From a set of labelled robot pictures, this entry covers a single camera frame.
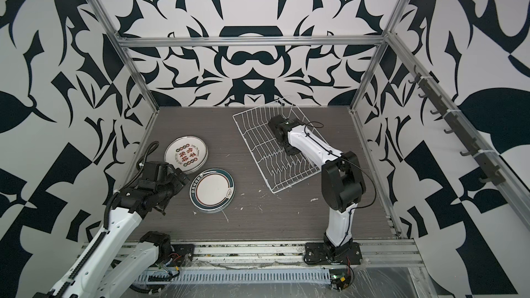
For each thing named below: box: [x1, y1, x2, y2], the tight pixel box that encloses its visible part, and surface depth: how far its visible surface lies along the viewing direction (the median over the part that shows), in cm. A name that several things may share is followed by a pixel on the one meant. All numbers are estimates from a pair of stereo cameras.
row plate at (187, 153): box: [164, 135, 209, 175], surface depth 100 cm
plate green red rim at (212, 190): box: [189, 167, 236, 215], surface depth 87 cm
